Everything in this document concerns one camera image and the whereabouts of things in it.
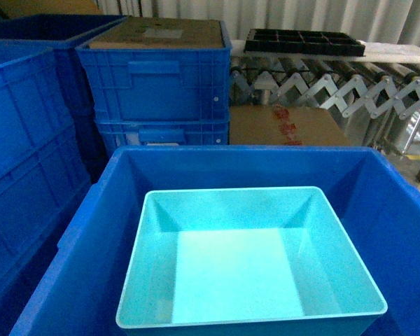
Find large blue bin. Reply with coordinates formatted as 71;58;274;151
11;146;420;335

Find expandable roller conveyor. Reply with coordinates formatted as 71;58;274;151
230;40;420;159

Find cardboard sheet on crate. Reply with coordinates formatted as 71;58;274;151
88;17;224;50

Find brown cardboard box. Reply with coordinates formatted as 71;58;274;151
229;105;351;146

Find blue crate stack far left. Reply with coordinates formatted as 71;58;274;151
0;14;123;335

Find teal plastic box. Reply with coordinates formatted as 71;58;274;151
115;186;388;335

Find blue crate under cardboard crate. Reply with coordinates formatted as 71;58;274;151
95;115;230;156

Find black compartment tray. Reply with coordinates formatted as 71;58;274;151
244;29;365;57

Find blue crate with cardboard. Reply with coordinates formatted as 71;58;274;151
76;20;232;121

